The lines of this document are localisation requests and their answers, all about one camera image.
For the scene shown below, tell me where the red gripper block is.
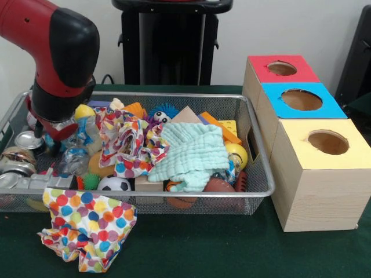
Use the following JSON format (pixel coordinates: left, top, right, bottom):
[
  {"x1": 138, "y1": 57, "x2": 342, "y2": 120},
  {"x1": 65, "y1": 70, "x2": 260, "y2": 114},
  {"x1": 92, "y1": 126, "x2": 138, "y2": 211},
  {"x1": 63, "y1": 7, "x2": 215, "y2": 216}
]
[{"x1": 25, "y1": 95, "x2": 79, "y2": 158}]

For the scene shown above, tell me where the colourful polka dot cloth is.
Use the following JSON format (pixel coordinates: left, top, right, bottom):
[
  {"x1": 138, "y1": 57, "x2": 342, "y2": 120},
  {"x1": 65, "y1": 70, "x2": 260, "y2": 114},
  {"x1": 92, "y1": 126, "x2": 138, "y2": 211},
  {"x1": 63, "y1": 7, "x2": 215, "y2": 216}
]
[
  {"x1": 37, "y1": 187, "x2": 137, "y2": 273},
  {"x1": 98, "y1": 105, "x2": 171, "y2": 179}
]

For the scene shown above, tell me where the plain wooden block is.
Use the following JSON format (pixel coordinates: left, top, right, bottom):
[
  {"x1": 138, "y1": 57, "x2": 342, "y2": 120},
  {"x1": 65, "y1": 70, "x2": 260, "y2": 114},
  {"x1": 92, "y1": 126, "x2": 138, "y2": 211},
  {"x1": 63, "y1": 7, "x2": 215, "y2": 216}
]
[
  {"x1": 134, "y1": 175, "x2": 165, "y2": 192},
  {"x1": 173, "y1": 105, "x2": 203, "y2": 124}
]

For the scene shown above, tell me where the mint green waffle cloth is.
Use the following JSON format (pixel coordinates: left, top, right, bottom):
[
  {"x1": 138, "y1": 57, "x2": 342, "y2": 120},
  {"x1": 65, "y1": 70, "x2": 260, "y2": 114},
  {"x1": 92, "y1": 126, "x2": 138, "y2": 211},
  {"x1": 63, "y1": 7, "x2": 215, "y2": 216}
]
[{"x1": 147, "y1": 121, "x2": 230, "y2": 192}]

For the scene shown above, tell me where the wooden box with three holes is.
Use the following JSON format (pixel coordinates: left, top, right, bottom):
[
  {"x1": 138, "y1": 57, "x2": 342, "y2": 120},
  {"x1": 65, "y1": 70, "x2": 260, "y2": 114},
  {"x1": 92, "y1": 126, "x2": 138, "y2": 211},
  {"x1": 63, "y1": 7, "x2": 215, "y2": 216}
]
[{"x1": 242, "y1": 54, "x2": 371, "y2": 232}]

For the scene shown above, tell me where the silver toy robot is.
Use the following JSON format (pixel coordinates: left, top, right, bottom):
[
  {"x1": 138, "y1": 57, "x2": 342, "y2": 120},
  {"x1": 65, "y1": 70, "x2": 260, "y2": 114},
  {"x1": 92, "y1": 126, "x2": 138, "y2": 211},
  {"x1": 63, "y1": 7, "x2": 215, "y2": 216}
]
[{"x1": 17, "y1": 169, "x2": 76, "y2": 191}]

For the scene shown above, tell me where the yellow tennis ball toy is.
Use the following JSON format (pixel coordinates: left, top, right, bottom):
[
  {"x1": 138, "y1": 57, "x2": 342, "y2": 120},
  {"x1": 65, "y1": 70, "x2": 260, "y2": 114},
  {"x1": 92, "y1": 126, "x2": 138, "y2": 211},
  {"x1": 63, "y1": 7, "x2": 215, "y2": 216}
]
[{"x1": 74, "y1": 104, "x2": 96, "y2": 120}]

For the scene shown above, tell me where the silver tin can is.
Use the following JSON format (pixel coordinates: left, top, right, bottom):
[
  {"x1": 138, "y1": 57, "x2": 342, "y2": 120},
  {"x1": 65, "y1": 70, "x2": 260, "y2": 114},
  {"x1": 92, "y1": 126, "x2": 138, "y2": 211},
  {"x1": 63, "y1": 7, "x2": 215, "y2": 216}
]
[{"x1": 0, "y1": 173, "x2": 21, "y2": 189}]

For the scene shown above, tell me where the small soccer ball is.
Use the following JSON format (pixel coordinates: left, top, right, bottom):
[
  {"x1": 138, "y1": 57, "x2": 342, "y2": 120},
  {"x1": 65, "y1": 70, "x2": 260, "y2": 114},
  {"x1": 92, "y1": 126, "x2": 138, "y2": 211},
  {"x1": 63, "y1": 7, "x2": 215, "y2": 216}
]
[{"x1": 97, "y1": 175, "x2": 132, "y2": 191}]

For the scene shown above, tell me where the small brown football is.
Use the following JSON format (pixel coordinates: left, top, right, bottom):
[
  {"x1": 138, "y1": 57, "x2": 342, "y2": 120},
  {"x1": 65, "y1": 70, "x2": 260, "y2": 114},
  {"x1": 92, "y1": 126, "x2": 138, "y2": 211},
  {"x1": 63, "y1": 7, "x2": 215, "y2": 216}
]
[{"x1": 202, "y1": 177, "x2": 236, "y2": 192}]

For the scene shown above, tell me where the dark green tablecloth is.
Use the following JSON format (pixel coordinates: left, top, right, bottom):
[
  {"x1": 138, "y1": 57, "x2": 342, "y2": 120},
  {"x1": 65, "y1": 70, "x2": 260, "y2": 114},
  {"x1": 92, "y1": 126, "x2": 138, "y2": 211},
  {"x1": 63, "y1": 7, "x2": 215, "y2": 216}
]
[
  {"x1": 343, "y1": 92, "x2": 371, "y2": 122},
  {"x1": 0, "y1": 84, "x2": 371, "y2": 278}
]

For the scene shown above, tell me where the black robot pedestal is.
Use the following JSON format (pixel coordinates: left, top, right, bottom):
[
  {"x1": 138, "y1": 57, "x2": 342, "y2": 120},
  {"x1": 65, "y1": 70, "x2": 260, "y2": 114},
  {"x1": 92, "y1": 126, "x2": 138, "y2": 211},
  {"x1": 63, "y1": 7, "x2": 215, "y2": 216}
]
[{"x1": 111, "y1": 0, "x2": 234, "y2": 86}]

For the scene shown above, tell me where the shallow wire mesh bin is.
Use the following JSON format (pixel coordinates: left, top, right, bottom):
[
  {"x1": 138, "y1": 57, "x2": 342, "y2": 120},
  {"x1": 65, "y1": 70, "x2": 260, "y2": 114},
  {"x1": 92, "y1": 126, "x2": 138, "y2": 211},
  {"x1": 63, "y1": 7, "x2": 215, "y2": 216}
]
[{"x1": 0, "y1": 90, "x2": 276, "y2": 215}]

